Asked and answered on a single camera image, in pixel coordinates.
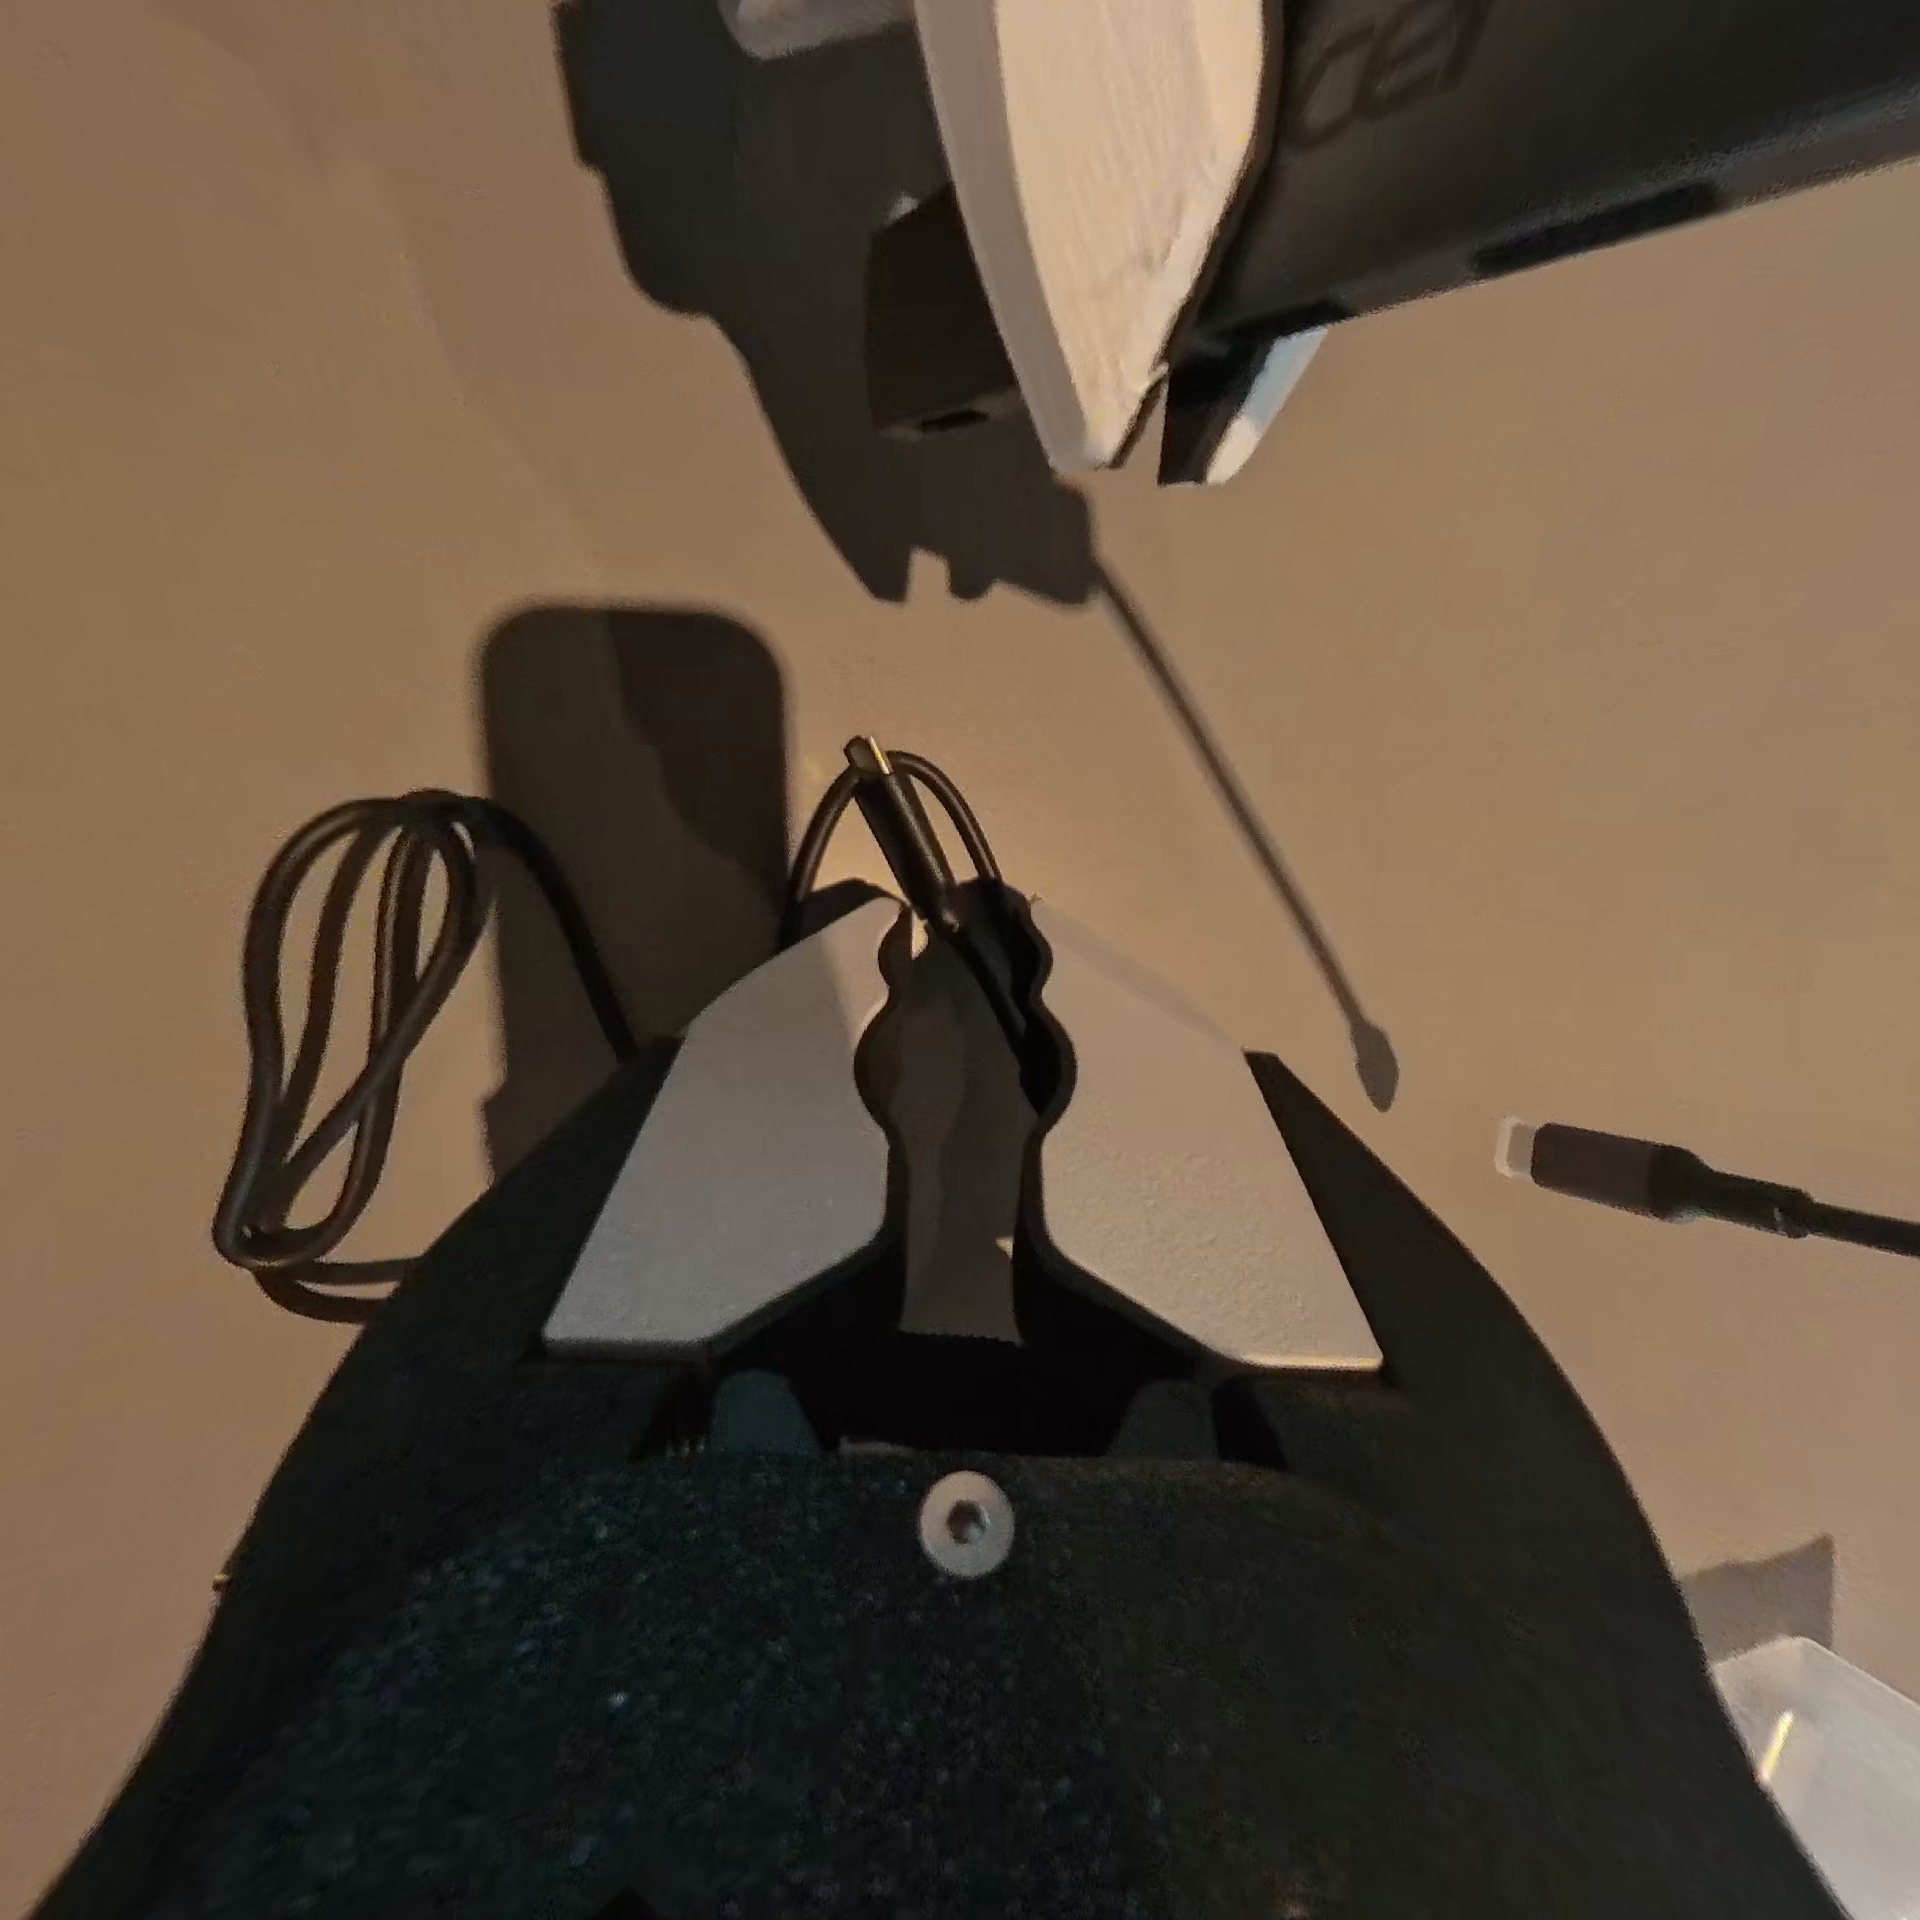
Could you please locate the clear plastic organizer box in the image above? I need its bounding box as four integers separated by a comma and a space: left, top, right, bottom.
1710, 1636, 1920, 1920

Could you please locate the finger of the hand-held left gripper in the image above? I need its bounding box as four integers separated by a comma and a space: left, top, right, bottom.
718, 0, 1277, 472
1159, 318, 1332, 488

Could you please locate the grey usb hub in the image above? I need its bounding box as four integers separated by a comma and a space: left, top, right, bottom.
866, 0, 1920, 1259

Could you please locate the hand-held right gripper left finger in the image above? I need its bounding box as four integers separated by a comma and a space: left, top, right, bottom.
541, 899, 918, 1444

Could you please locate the black usb cable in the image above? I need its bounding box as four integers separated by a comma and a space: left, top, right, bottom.
210, 736, 1076, 1324

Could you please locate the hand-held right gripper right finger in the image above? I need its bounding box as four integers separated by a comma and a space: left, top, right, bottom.
1018, 893, 1386, 1444

